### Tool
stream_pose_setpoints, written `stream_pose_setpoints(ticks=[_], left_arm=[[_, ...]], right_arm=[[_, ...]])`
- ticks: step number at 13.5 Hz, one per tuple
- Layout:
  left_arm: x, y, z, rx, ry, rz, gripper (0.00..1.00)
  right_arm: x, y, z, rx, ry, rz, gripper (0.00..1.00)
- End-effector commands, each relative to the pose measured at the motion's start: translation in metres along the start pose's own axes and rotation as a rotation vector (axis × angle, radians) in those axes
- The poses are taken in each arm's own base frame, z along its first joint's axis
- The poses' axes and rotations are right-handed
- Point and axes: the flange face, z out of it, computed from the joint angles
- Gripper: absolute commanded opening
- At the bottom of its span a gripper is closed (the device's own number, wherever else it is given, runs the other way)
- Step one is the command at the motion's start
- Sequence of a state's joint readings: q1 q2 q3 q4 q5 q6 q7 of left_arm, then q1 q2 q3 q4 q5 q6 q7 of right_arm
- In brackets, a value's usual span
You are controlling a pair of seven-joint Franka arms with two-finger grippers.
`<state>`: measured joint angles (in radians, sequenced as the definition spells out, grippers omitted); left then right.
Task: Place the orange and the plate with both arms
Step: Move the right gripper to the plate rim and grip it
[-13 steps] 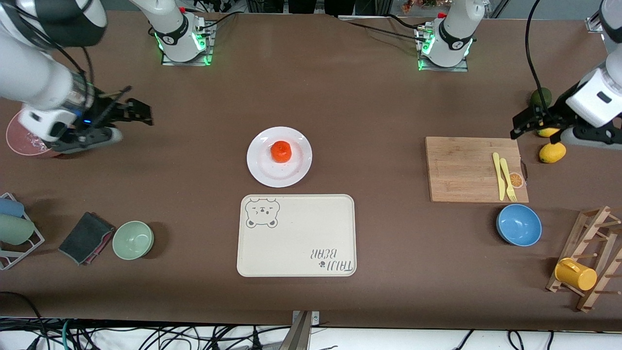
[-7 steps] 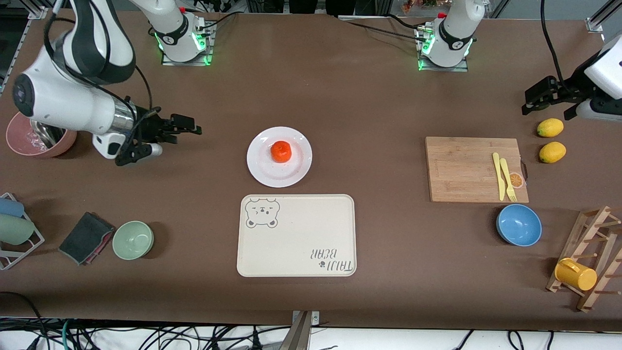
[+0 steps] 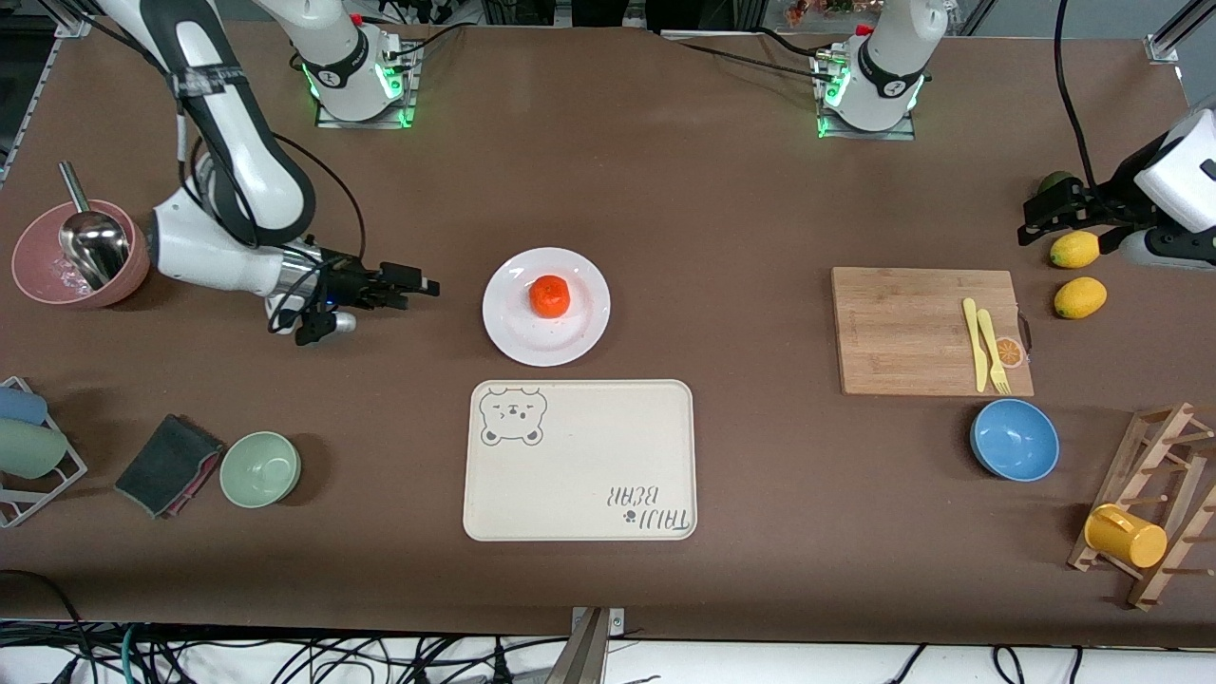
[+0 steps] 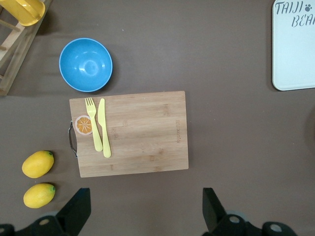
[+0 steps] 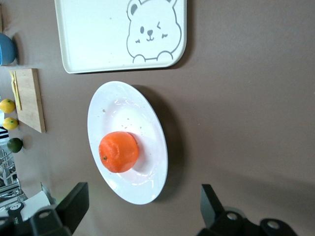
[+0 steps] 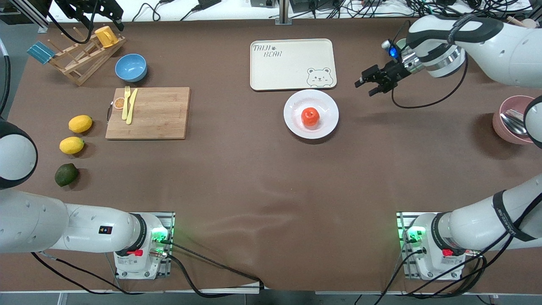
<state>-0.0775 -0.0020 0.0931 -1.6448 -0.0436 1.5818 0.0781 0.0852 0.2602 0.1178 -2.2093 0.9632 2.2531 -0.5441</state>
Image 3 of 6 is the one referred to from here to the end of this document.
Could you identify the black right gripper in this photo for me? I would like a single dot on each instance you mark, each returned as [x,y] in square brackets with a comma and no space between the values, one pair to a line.
[344,282]

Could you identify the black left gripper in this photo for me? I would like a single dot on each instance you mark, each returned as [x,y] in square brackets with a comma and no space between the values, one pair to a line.
[1080,208]

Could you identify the white round plate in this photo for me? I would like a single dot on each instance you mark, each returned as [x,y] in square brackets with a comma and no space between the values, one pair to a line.
[513,332]

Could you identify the orange mandarin fruit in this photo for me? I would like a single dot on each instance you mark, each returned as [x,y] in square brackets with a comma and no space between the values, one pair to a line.
[550,296]

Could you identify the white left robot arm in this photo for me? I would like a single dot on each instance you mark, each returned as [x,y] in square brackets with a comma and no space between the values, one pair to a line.
[883,57]

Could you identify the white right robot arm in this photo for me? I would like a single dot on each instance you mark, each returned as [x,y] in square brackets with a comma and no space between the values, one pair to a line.
[190,256]

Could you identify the yellow lemon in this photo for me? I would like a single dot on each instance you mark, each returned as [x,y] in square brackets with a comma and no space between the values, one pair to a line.
[1074,251]
[1080,297]

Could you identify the green avocado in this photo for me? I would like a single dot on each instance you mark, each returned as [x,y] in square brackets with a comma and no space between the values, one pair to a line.
[1054,180]

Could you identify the yellow plastic fork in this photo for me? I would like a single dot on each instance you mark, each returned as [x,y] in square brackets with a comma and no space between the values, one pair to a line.
[991,347]

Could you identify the yellow plastic knife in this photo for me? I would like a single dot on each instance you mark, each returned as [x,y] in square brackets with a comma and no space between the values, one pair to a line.
[974,342]

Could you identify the bamboo cutting board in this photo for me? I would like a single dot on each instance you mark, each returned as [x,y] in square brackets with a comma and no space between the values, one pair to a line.
[902,332]

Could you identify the pale green bowl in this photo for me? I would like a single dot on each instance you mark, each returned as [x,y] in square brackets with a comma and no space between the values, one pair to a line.
[260,469]

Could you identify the blue bowl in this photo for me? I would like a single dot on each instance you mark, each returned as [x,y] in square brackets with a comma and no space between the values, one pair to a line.
[1015,440]

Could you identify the beige tray with bear print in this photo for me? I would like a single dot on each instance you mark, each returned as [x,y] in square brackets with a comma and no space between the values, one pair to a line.
[589,456]

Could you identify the folded grey cloth pink edge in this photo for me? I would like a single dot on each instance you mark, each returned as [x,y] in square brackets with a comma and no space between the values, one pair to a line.
[166,465]

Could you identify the metal scoop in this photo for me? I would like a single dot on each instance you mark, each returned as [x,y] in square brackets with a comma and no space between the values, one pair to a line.
[95,242]

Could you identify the yellow mug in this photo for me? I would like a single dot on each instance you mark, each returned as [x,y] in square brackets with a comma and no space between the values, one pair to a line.
[1126,537]

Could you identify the wooden peg drying rack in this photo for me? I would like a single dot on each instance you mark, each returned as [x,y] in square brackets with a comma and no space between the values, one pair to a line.
[1173,532]

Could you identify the clear crumpled plastic wrap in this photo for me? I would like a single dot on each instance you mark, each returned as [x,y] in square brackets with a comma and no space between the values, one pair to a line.
[65,278]

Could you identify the pink bowl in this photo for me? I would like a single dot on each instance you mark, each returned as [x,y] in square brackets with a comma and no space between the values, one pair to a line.
[38,256]

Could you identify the light blue cup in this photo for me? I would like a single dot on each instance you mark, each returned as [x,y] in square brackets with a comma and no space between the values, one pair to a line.
[21,406]

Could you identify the pale green cup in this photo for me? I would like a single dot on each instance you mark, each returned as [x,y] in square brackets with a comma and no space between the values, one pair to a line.
[28,448]

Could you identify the aluminium frame profile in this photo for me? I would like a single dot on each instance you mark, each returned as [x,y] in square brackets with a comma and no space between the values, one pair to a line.
[1173,33]
[38,81]

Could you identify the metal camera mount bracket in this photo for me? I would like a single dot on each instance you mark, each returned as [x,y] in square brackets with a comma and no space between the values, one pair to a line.
[589,651]

